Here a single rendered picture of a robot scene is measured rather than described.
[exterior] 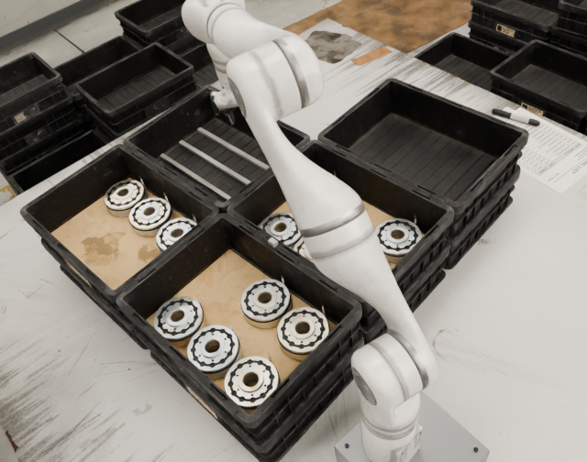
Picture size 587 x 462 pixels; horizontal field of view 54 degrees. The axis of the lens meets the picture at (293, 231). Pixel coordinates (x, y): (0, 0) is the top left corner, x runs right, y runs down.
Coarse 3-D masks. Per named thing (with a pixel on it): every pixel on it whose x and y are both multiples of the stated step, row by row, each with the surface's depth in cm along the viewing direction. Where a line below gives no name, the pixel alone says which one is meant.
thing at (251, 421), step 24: (216, 216) 125; (192, 240) 121; (264, 240) 119; (336, 288) 109; (360, 312) 105; (336, 336) 102; (312, 360) 99; (288, 384) 97; (240, 408) 95; (264, 408) 95
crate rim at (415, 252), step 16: (320, 144) 137; (352, 160) 131; (272, 176) 131; (384, 176) 127; (416, 192) 123; (448, 208) 118; (448, 224) 117; (432, 240) 115; (416, 256) 113; (320, 272) 112; (400, 272) 110; (368, 304) 107
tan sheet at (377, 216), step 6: (282, 204) 139; (366, 204) 136; (276, 210) 138; (282, 210) 138; (288, 210) 138; (366, 210) 134; (372, 210) 134; (378, 210) 134; (372, 216) 133; (378, 216) 133; (384, 216) 132; (390, 216) 132; (372, 222) 132; (378, 222) 132; (390, 264) 123
